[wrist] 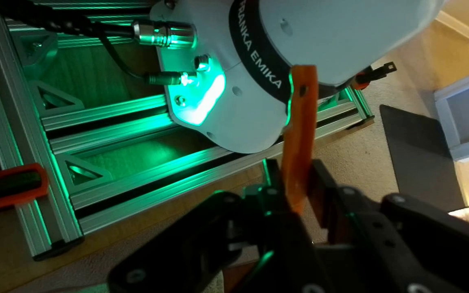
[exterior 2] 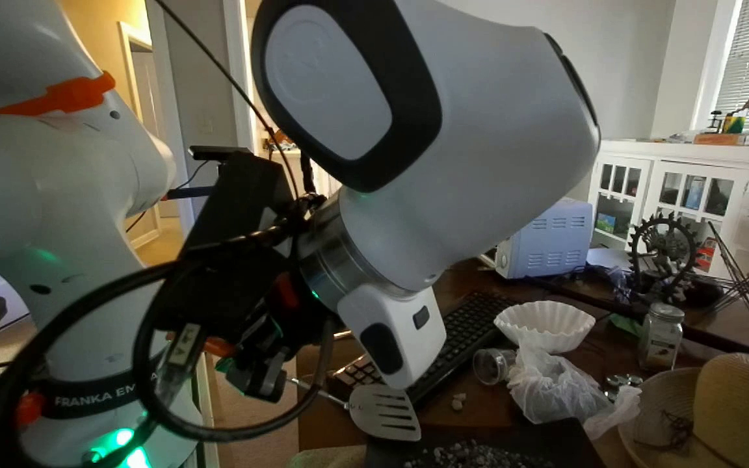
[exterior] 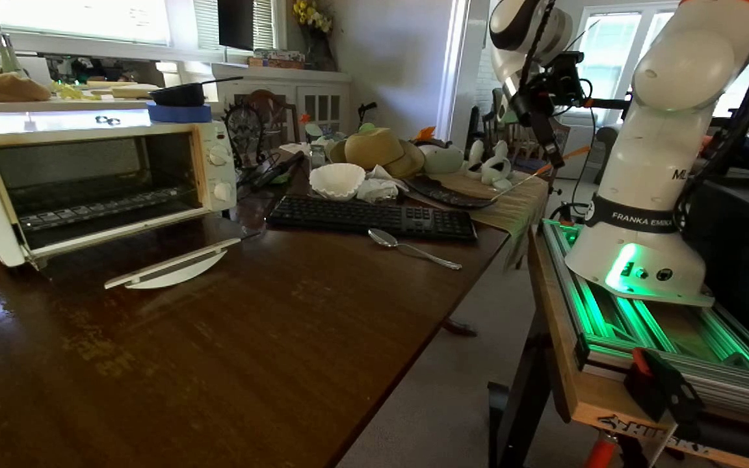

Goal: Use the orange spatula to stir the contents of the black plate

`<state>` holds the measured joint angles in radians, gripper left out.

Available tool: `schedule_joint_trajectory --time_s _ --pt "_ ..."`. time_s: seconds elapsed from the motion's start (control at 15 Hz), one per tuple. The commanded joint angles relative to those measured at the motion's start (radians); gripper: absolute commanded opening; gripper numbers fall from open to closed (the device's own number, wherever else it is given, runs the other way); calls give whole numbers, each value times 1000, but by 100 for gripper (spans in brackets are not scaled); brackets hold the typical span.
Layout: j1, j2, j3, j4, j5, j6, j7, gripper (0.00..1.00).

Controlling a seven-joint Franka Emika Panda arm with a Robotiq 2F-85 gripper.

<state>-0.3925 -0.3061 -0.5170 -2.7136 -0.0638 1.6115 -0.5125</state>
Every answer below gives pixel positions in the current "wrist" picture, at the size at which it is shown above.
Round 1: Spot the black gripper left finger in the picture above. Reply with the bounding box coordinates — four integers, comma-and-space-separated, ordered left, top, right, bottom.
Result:
108, 157, 329, 293

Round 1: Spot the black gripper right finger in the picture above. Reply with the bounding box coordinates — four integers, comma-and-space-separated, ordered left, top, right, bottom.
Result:
310, 160, 469, 293

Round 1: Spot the orange handled metal spatula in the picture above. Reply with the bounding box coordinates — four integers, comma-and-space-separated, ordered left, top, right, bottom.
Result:
279, 64, 321, 217

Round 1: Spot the dark floor mat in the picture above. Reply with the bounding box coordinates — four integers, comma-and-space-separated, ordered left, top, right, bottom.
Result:
378, 103, 467, 216

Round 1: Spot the orange black bar clamp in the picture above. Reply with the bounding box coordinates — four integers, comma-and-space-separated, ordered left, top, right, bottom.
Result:
0, 162, 51, 214
352, 61, 399, 93

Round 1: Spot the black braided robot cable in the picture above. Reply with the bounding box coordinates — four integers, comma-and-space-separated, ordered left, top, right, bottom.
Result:
0, 0, 199, 90

